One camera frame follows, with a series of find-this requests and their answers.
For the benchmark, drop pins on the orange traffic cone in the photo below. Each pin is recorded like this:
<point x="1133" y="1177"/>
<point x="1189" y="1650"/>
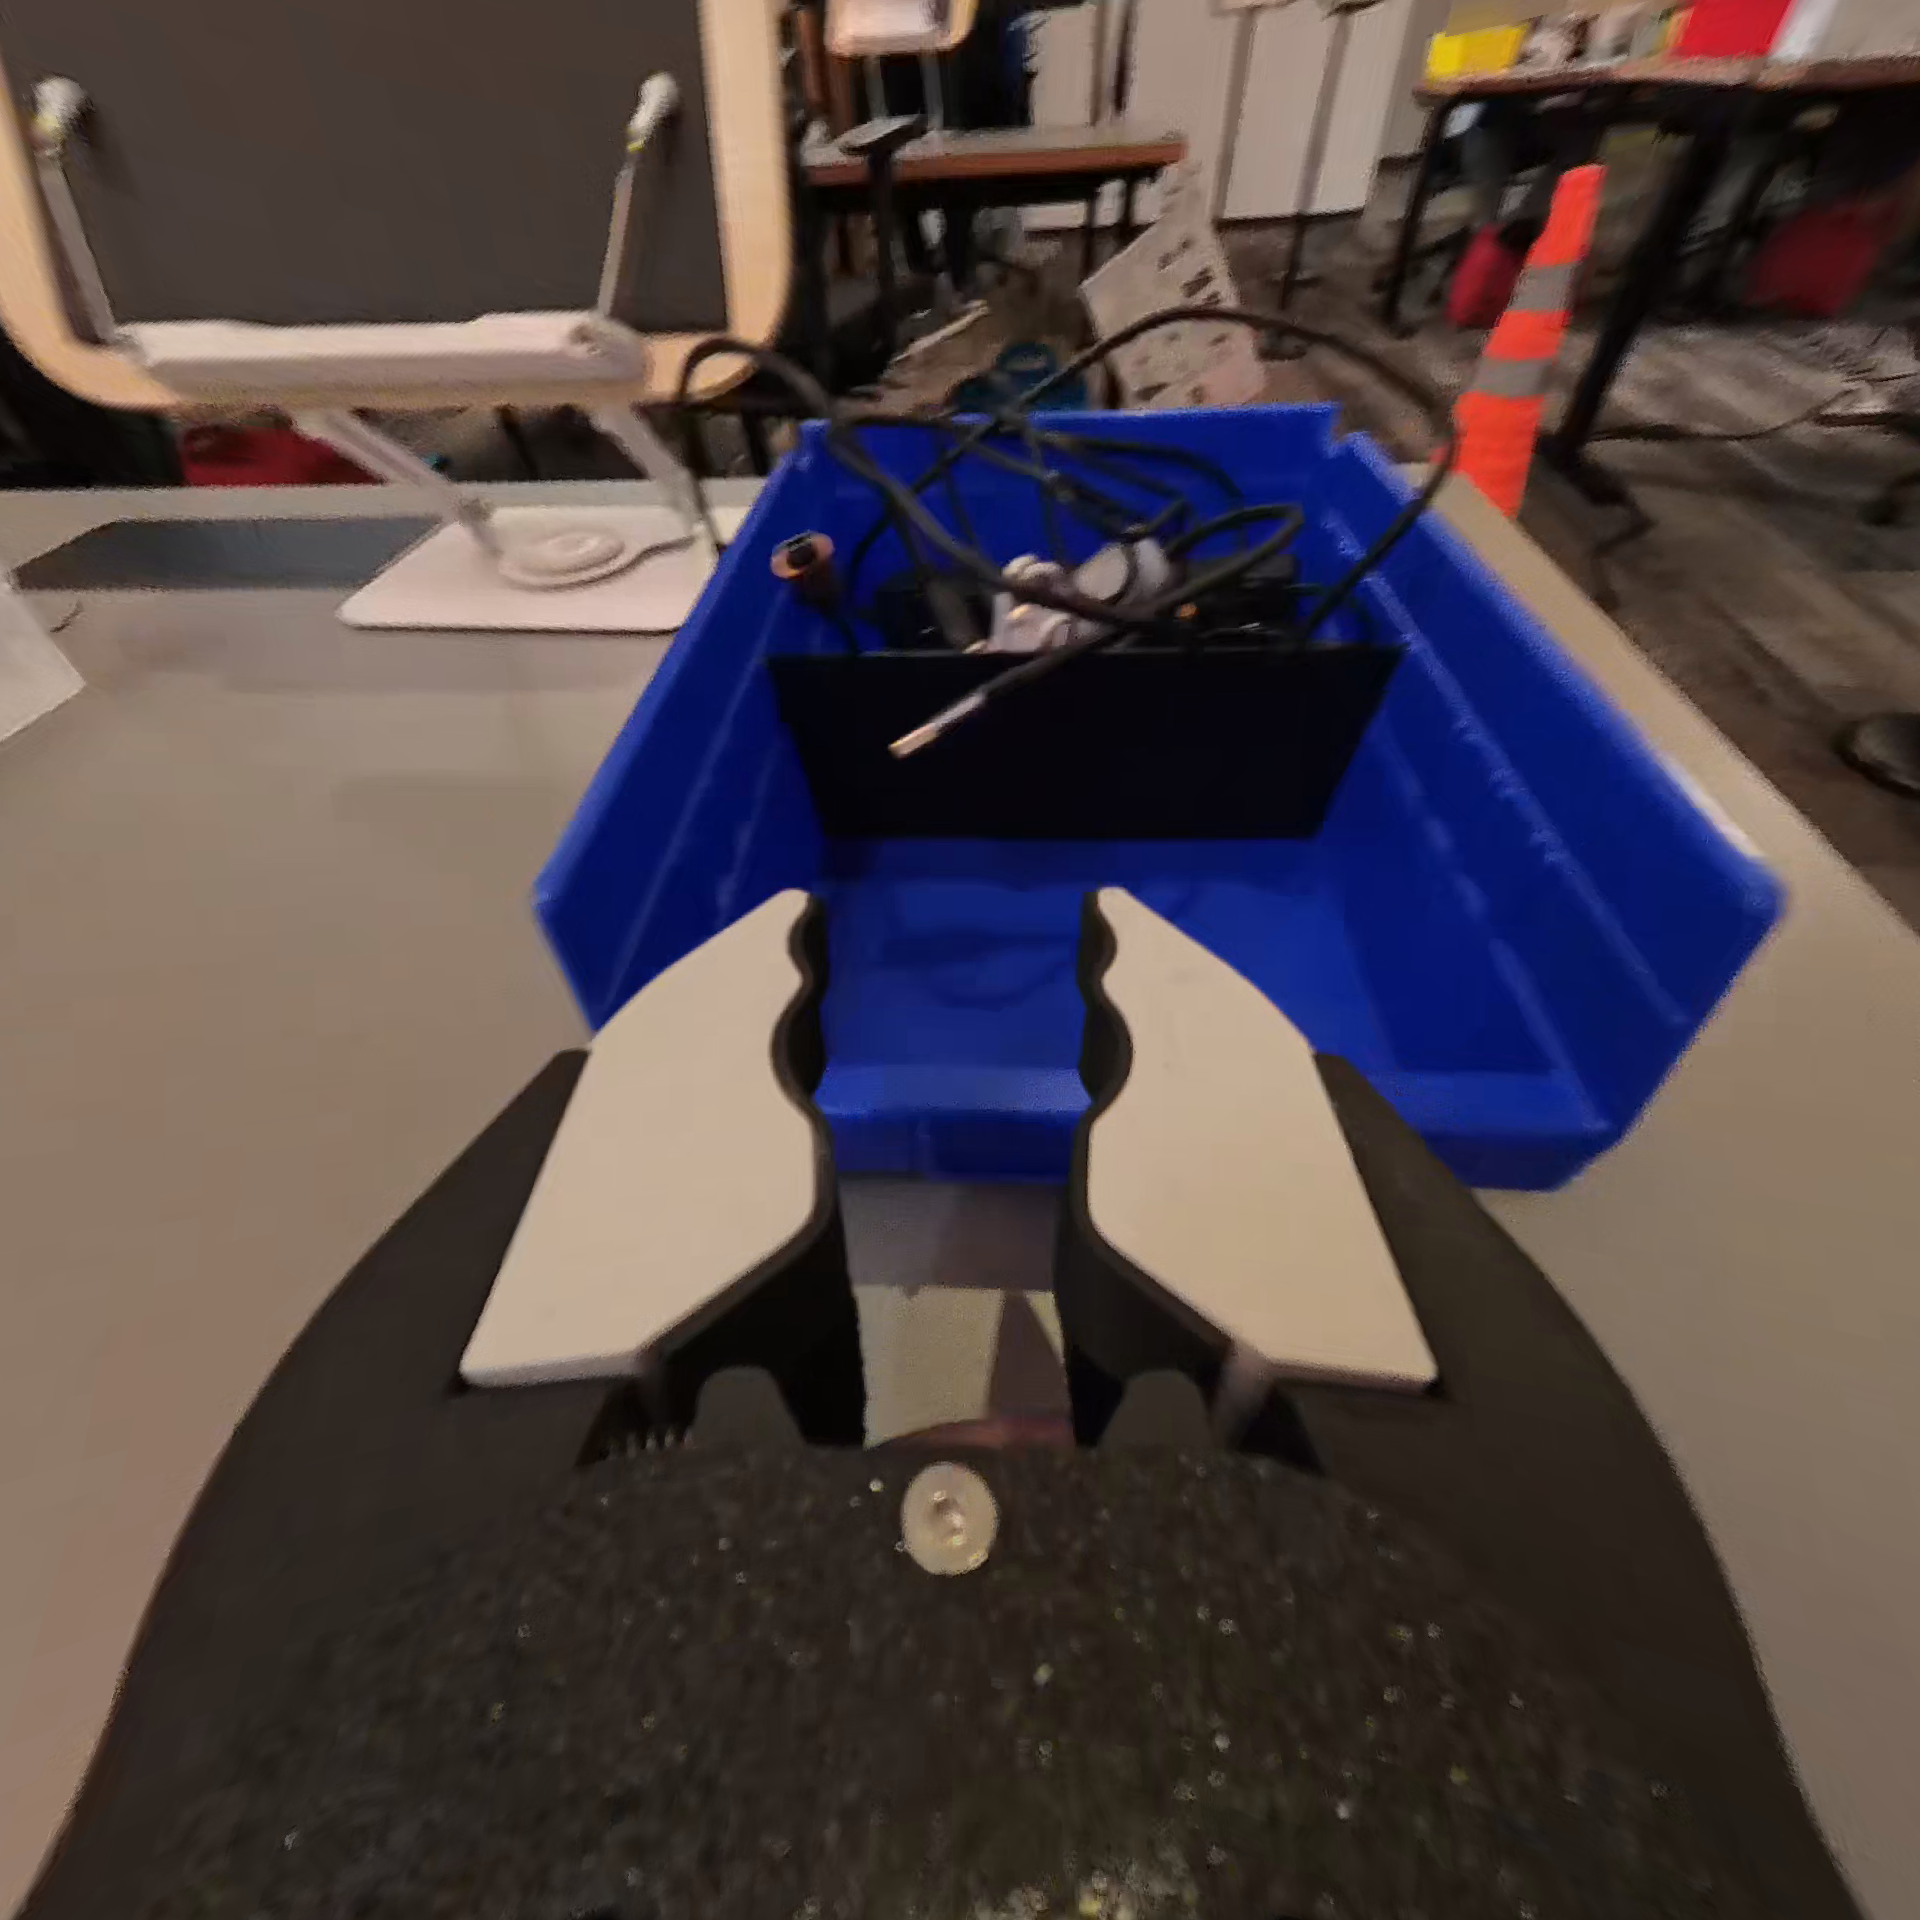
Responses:
<point x="1524" y="345"/>

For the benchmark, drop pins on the wooden table black legs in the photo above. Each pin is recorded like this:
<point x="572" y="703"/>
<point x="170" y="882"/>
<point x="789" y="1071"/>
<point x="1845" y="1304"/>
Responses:
<point x="1650" y="76"/>

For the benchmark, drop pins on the grey desk hatch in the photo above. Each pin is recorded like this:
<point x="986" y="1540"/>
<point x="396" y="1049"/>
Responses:
<point x="225" y="552"/>

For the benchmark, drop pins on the white tilting stand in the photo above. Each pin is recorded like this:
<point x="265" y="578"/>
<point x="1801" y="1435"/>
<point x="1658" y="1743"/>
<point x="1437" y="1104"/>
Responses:
<point x="495" y="593"/>

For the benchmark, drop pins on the yellow box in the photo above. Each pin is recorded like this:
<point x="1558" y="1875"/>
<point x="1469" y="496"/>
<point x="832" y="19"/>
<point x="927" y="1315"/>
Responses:
<point x="1478" y="54"/>

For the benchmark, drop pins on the blue storage bin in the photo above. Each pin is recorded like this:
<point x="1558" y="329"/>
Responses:
<point x="1500" y="900"/>

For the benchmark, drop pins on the dark background table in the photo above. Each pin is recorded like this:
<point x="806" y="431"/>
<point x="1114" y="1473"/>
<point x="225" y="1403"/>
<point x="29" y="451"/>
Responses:
<point x="991" y="150"/>

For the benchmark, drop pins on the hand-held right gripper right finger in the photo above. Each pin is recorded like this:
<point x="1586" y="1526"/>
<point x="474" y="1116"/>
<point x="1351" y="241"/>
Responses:
<point x="1245" y="1171"/>

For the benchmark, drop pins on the black stool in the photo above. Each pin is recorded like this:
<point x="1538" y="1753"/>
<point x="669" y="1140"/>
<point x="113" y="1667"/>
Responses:
<point x="879" y="143"/>

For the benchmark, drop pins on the white printed sheet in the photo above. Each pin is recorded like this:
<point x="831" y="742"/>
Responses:
<point x="1172" y="300"/>

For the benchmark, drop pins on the red box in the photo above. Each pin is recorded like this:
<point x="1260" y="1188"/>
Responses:
<point x="1724" y="28"/>

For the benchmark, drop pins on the wood framed black board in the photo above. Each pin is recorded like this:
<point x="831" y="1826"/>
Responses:
<point x="376" y="150"/>

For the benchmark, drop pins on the red storage bin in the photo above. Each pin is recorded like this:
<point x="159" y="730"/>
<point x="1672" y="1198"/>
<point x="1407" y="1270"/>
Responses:
<point x="1823" y="254"/>

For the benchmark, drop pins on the red bag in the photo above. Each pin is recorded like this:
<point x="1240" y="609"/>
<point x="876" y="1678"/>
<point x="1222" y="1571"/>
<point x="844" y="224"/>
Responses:
<point x="1484" y="278"/>

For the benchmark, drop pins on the grey desk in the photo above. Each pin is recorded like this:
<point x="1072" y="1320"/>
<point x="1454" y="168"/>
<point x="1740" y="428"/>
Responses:
<point x="301" y="900"/>

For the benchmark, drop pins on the black bin divider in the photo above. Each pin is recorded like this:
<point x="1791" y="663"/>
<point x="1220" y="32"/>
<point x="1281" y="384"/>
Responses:
<point x="1080" y="750"/>

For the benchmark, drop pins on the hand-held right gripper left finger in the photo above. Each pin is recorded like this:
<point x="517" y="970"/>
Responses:
<point x="661" y="1171"/>

